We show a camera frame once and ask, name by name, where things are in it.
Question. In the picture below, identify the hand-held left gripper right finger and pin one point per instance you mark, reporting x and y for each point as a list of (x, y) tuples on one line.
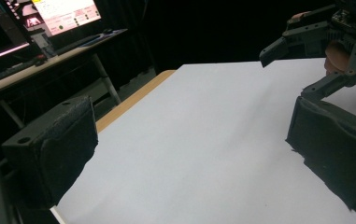
[(337, 149)]

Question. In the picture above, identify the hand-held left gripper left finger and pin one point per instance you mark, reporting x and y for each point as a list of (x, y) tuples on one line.
[(60, 152)]

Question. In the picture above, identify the light wooden desk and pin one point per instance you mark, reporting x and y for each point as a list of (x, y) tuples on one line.
[(26, 73)]

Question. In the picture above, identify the black computer mouse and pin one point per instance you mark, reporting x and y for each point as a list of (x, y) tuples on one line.
[(41, 59), (107, 31)]

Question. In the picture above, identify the black keyboard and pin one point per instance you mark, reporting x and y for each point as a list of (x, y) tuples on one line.
[(79, 43), (7, 73)]

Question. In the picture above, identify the dark computer monitor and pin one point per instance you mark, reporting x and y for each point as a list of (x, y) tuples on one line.
[(1, 34)]

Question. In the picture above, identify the white table cover sheet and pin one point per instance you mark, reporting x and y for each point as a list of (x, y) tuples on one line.
[(197, 140)]

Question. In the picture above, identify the lit computer monitor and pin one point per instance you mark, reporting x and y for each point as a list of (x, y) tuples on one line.
[(66, 14)]

